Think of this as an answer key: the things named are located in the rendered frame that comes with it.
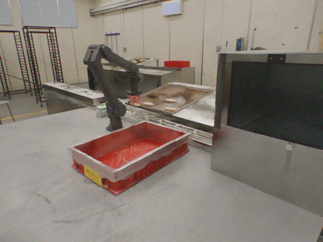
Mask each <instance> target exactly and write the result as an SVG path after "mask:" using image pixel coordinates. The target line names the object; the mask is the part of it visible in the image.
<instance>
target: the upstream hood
mask: <svg viewBox="0 0 323 242"><path fill-rule="evenodd" d="M43 88H45V89H47V90H51V91H53V92H56V93H60V94H63V95H65V96H68V97H71V98H75V99H78V100H81V101H84V102H86V103H88V104H91V105H97V104H100V102H101V101H107V100H106V99H105V97H104V95H103V93H100V92H96V91H92V90H87V89H84V88H80V87H78V86H73V85H68V84H64V83H60V82H52V83H43Z"/></svg>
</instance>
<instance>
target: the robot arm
mask: <svg viewBox="0 0 323 242"><path fill-rule="evenodd" d="M101 59H104V60H107V61H109V62H111V63H112V64H114V65H116V66H118V67H120V68H123V69H124V70H125V72H126V73H127V75H132V76H130V77H129V83H130V91H127V92H126V93H127V97H128V98H129V99H130V101H131V103H132V105H134V101H135V100H136V104H138V103H139V100H140V98H141V96H142V94H141V92H142V90H139V89H138V83H139V82H142V81H143V79H144V77H143V75H142V73H140V72H139V66H138V65H136V64H134V63H133V62H130V61H127V60H126V59H124V58H122V57H120V56H119V55H118V54H116V53H114V52H112V49H111V48H109V47H108V46H106V45H104V44H90V45H89V46H88V47H87V51H86V54H85V57H84V60H83V63H84V64H85V65H87V66H88V68H89V69H90V70H91V71H92V73H93V75H94V77H95V79H96V81H97V83H98V84H99V86H100V89H101V91H102V93H103V95H104V97H105V99H106V100H107V102H106V103H105V106H106V107H107V113H108V116H109V118H110V123H109V126H107V127H106V130H107V131H110V132H112V131H116V130H118V129H121V128H124V126H123V122H121V118H120V116H124V115H125V114H126V105H124V104H123V103H122V101H119V99H118V98H117V96H116V94H115V92H114V90H113V89H112V86H111V84H110V82H109V79H108V77H107V75H106V74H105V71H104V69H103V66H102V64H101ZM137 97H139V98H138V101H137ZM131 98H132V99H131ZM132 100H133V101H132Z"/></svg>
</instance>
